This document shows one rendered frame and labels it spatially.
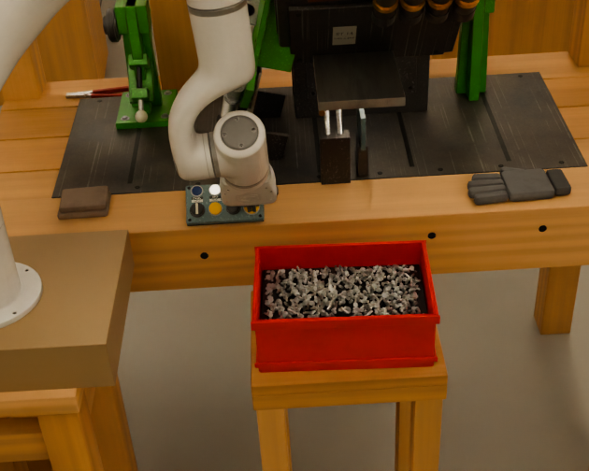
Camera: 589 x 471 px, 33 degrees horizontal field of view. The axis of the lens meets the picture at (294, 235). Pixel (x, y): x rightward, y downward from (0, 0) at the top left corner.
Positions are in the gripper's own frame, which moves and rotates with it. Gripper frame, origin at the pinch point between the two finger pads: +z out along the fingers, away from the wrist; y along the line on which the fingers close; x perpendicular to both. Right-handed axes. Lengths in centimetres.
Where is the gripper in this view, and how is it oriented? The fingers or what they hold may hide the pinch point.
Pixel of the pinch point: (251, 201)
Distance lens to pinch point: 186.9
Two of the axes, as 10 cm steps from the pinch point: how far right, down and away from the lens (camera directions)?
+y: 10.0, -0.6, 0.0
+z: 0.2, 3.2, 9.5
